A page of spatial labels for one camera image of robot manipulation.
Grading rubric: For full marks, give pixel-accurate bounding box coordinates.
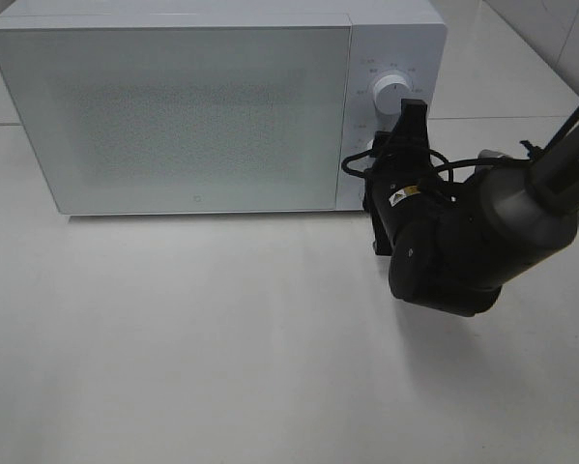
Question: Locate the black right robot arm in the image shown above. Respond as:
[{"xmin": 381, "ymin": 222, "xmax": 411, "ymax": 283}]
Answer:
[{"xmin": 364, "ymin": 100, "xmax": 579, "ymax": 317}]

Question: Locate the white upper power knob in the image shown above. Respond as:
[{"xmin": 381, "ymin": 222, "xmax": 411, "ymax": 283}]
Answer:
[{"xmin": 371, "ymin": 71, "xmax": 413, "ymax": 115}]

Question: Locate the white microwave door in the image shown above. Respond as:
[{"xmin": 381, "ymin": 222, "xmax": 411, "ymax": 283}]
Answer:
[{"xmin": 0, "ymin": 27, "xmax": 349, "ymax": 216}]

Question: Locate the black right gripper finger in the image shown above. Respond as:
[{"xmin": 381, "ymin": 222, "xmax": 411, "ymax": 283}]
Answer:
[
  {"xmin": 371, "ymin": 130, "xmax": 391, "ymax": 158},
  {"xmin": 394, "ymin": 99, "xmax": 428, "ymax": 140}
]

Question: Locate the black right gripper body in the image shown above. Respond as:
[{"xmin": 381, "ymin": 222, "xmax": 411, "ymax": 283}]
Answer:
[{"xmin": 363, "ymin": 132, "xmax": 456, "ymax": 256}]

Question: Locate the white microwave oven body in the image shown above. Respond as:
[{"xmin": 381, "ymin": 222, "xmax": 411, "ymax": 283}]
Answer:
[{"xmin": 0, "ymin": 1, "xmax": 447, "ymax": 216}]

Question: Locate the white timer knob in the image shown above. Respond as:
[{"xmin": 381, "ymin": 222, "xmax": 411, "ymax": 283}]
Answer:
[{"xmin": 363, "ymin": 138, "xmax": 377, "ymax": 169}]

